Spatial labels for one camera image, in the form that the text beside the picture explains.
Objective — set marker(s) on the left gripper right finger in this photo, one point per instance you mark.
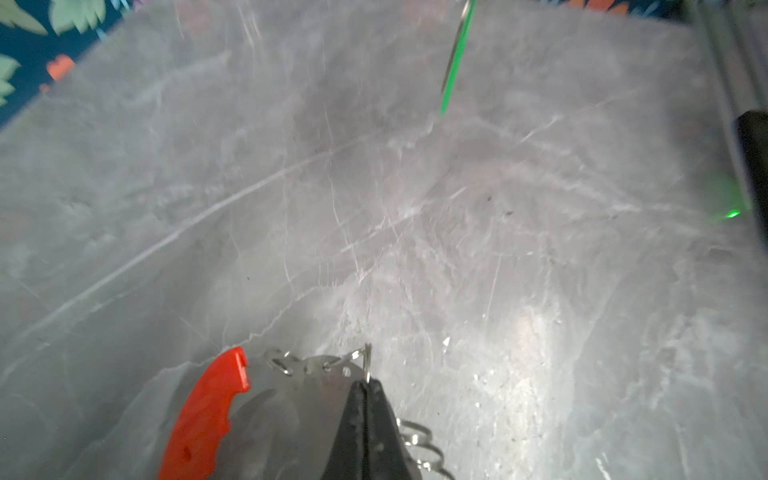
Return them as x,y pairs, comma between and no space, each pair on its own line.
385,456

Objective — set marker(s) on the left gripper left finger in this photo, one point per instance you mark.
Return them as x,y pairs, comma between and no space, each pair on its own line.
348,459

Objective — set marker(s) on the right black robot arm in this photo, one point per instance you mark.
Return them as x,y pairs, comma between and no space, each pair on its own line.
751,130

